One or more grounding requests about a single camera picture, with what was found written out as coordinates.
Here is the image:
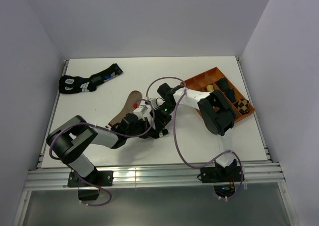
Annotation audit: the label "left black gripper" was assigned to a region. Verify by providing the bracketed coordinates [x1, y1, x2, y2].
[126, 117, 157, 139]

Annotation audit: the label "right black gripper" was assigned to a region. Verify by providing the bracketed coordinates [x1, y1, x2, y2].
[150, 102, 177, 133]

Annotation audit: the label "brown sock red stripes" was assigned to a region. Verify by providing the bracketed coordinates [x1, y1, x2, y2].
[106, 90, 143, 129]

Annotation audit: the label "white black striped sock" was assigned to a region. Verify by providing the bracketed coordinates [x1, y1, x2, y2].
[150, 111, 172, 139]

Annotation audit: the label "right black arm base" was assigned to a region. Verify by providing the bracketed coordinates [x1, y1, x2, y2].
[197, 159, 245, 201]

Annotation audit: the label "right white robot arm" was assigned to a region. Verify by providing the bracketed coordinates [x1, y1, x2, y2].
[157, 83, 239, 181]

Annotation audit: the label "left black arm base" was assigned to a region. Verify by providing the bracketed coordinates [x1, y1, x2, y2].
[67, 169, 113, 206]

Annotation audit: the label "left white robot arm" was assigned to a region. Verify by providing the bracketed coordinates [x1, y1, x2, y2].
[46, 113, 154, 186]

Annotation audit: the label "orange compartment tray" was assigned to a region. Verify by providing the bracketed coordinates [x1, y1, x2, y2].
[185, 67, 255, 123]

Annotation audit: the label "yellow rolled sock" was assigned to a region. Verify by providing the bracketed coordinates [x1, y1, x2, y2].
[206, 85, 214, 92]

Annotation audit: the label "dark green rolled sock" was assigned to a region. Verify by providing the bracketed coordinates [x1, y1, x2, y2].
[216, 78, 230, 92]

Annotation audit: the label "dark teal rolled sock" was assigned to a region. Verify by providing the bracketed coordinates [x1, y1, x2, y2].
[226, 89, 236, 103]

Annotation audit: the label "black blue patterned sock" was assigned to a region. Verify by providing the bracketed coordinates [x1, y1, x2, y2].
[58, 63, 123, 94]

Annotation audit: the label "brown checkered rolled sock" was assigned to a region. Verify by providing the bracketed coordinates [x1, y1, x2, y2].
[237, 98, 250, 115]

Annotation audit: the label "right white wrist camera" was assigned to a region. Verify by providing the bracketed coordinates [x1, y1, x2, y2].
[147, 97, 164, 109]

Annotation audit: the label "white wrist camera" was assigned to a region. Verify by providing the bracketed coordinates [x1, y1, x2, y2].
[133, 103, 152, 119]
[147, 97, 164, 109]

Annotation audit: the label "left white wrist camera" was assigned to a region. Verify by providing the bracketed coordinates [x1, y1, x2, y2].
[133, 103, 152, 119]

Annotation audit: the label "aluminium table rail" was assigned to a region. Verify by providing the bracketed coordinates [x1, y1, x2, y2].
[23, 162, 286, 191]

